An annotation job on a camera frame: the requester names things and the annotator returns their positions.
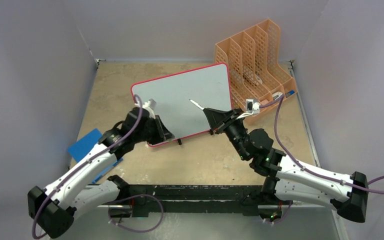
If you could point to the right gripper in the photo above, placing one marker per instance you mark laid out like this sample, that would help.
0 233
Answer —
218 120

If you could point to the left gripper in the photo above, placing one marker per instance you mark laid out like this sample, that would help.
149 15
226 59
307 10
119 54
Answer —
162 132

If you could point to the green capped white marker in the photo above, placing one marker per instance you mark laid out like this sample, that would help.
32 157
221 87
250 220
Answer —
197 104

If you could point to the pink framed whiteboard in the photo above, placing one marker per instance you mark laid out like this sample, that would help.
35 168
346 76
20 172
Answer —
209 86

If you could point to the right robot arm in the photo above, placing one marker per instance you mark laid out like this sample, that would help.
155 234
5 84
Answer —
348 198

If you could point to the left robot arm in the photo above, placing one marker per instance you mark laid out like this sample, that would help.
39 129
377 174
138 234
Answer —
54 208

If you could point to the white stapler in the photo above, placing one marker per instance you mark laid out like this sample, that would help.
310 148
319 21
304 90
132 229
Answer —
277 95

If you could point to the orange file organizer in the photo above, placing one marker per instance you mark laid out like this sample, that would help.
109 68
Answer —
252 58

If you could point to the black base bar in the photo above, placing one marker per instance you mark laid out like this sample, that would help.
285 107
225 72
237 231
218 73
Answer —
204 199

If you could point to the blue book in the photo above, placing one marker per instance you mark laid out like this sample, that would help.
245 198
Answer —
84 145

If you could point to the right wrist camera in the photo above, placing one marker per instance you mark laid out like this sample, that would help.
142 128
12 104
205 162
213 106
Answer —
252 107

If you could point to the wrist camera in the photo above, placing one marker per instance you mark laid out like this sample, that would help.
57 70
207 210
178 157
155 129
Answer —
149 105
252 107

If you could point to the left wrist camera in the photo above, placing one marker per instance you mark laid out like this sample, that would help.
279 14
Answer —
149 105

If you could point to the aluminium frame rail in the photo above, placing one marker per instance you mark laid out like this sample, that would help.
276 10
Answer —
46 222

